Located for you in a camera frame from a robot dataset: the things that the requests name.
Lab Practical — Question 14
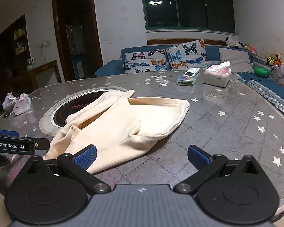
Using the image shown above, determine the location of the dark window with green frame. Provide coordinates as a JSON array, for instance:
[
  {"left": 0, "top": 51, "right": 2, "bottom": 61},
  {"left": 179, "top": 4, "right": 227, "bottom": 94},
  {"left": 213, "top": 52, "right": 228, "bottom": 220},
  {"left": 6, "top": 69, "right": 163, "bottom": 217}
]
[{"left": 143, "top": 0, "right": 236, "bottom": 33}]

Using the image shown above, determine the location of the clear plastic storage bin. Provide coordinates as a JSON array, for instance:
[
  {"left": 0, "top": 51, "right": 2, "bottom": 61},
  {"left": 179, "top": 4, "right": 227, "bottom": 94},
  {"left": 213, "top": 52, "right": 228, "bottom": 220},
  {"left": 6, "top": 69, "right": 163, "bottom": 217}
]
[{"left": 272, "top": 64, "right": 284, "bottom": 93}]

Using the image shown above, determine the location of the wooden side cabinet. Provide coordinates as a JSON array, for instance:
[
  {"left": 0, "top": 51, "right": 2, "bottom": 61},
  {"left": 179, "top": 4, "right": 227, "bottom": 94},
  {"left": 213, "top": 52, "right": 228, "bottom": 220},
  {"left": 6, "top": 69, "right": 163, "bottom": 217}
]
[{"left": 10, "top": 60, "right": 62, "bottom": 93}]

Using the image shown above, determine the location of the white remote control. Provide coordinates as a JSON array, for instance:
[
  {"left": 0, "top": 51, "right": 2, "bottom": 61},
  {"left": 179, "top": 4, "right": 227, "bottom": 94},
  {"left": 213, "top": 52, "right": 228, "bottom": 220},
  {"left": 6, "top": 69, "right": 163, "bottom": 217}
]
[{"left": 183, "top": 68, "right": 200, "bottom": 77}]

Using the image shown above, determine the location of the colourful plush toys pile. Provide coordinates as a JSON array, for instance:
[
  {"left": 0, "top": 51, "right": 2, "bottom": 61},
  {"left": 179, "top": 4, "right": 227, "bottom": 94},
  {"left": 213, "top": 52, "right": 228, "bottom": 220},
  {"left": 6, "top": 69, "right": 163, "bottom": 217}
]
[{"left": 243, "top": 44, "right": 281, "bottom": 66}]

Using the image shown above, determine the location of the round black induction cooktop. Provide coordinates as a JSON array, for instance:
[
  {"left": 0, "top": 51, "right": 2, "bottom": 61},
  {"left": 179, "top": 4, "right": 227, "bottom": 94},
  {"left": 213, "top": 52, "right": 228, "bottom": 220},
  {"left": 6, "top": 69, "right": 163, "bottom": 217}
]
[{"left": 39, "top": 86, "right": 127, "bottom": 136}]

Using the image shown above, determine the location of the green bowl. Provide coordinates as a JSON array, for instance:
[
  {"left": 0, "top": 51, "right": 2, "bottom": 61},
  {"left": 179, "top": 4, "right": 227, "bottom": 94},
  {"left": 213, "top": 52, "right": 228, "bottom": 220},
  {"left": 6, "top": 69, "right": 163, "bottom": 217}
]
[{"left": 253, "top": 67, "right": 270, "bottom": 78}]

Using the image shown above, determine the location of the right butterfly print pillow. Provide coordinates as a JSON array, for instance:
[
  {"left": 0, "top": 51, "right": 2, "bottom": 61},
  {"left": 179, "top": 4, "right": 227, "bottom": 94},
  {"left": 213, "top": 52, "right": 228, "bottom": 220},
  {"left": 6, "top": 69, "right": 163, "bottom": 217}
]
[{"left": 166, "top": 40, "right": 209, "bottom": 70}]

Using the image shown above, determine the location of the grey plain cushion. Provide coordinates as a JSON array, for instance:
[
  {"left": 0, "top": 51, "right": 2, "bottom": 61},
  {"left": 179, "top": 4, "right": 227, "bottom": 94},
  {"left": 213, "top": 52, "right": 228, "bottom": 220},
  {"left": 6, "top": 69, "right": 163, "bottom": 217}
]
[{"left": 219, "top": 48, "right": 253, "bottom": 72}]

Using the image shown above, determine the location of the left butterfly print pillow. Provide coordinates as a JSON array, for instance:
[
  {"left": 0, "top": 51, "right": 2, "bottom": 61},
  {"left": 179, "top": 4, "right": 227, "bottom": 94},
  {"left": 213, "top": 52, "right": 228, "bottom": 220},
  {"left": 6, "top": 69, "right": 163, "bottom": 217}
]
[{"left": 124, "top": 49, "right": 171, "bottom": 74}]

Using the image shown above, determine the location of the dark wooden door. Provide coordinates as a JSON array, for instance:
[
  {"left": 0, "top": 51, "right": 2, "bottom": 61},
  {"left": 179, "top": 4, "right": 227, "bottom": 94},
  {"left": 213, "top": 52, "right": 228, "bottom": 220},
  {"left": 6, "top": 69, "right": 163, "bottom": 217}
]
[{"left": 52, "top": 0, "right": 104, "bottom": 81}]

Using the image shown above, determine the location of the white tissue box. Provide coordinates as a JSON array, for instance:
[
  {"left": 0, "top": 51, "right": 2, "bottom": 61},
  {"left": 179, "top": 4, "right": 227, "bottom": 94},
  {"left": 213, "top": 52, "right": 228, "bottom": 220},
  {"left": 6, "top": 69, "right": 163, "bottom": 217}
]
[{"left": 204, "top": 61, "right": 231, "bottom": 88}]

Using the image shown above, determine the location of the butterfly print pillow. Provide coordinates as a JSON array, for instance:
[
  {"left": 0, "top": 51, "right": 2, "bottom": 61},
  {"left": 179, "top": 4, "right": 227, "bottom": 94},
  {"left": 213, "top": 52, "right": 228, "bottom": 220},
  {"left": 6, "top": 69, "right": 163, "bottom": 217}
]
[
  {"left": 166, "top": 40, "right": 209, "bottom": 70},
  {"left": 124, "top": 49, "right": 171, "bottom": 74}
]

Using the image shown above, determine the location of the grey star pattern table mat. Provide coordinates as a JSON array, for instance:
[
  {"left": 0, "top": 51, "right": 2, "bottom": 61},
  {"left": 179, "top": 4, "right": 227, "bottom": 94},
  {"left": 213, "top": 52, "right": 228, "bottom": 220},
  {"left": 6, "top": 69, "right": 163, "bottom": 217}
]
[{"left": 0, "top": 71, "right": 284, "bottom": 215}]

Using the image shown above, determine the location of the blue sectional sofa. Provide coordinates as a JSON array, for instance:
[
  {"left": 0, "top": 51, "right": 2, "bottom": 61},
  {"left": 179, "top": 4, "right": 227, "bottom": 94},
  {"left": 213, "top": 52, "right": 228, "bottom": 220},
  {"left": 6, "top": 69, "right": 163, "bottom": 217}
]
[{"left": 94, "top": 43, "right": 284, "bottom": 121}]

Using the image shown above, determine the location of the cream fabric garment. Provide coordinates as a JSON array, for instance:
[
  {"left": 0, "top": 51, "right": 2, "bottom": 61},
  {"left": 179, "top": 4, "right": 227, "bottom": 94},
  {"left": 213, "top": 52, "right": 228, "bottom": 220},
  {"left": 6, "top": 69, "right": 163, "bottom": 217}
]
[{"left": 43, "top": 90, "right": 190, "bottom": 174}]

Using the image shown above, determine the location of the black white plush toy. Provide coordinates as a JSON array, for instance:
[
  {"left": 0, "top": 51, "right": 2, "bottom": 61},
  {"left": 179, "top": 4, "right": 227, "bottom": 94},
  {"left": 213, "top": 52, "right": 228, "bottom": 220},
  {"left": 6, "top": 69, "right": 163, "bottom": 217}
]
[{"left": 225, "top": 36, "right": 243, "bottom": 49}]

